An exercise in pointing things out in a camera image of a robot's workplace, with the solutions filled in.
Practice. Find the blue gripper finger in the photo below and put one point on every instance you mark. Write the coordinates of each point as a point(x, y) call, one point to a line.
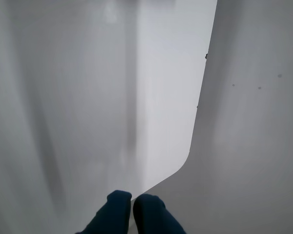
point(153, 219)
point(112, 217)

